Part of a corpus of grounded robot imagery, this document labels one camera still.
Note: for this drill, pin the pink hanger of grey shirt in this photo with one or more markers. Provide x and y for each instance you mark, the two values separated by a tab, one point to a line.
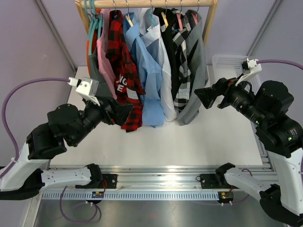
194	15

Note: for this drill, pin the wooden clothes rack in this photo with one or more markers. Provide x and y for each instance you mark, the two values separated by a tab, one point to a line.
149	33

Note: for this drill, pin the pink hanger of plaid shirt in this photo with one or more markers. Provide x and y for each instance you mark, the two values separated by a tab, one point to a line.
179	21

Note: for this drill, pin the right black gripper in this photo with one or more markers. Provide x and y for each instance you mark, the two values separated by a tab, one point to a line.
208	95

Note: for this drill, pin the light blue shirt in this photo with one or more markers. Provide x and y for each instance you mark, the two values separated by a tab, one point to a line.
149	72

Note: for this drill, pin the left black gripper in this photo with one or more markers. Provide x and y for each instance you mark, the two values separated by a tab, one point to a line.
120	112

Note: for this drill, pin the teal hanger of white shirt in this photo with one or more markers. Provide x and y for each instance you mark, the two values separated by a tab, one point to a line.
151	18

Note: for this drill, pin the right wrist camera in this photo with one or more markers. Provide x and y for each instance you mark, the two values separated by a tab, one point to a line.
250	68

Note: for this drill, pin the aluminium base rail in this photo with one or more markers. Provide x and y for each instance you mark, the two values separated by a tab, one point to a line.
177	183

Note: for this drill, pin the pink shirt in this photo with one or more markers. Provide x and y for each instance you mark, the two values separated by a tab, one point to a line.
104	65

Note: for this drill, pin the white plastic basket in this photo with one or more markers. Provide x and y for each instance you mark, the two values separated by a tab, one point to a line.
229	66

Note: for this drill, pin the red black plaid shirt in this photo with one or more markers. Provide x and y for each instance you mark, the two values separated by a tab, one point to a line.
127	84

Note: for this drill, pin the grey shirt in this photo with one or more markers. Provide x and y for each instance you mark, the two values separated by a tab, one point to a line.
197	64

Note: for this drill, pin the black white plaid shirt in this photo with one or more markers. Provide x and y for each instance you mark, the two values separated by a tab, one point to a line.
184	73

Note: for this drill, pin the orange garment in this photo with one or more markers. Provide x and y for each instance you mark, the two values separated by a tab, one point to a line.
90	51

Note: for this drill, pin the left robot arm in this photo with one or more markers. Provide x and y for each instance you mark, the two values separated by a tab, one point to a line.
67	126

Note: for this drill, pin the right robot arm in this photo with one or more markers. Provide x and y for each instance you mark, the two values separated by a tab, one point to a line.
281	136

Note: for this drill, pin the dark grey garment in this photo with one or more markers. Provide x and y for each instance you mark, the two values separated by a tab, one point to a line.
103	91

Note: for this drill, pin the teal hangers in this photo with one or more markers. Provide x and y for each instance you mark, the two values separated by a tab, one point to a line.
95	20

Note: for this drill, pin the wooden hanger of blue shirt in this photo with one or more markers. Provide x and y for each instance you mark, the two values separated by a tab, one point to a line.
127	16

